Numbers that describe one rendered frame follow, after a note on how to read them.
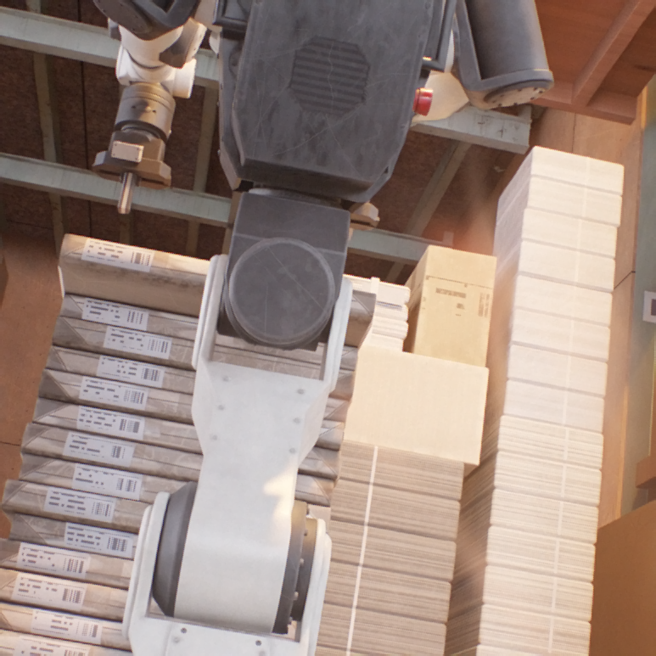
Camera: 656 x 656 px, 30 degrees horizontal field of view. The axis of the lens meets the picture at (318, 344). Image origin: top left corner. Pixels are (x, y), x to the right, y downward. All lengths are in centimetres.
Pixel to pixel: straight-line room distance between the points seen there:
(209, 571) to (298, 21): 60
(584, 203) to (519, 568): 81
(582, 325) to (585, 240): 19
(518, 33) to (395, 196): 392
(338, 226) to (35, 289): 517
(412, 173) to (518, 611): 312
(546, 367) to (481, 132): 213
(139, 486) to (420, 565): 71
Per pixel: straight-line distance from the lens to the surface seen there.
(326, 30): 138
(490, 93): 156
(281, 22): 138
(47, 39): 455
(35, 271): 655
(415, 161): 517
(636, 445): 309
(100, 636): 181
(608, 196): 274
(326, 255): 136
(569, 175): 273
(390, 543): 235
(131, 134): 199
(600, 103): 341
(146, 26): 153
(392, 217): 564
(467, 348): 252
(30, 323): 644
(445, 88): 169
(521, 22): 157
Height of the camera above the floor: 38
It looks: 20 degrees up
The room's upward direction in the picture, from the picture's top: 9 degrees clockwise
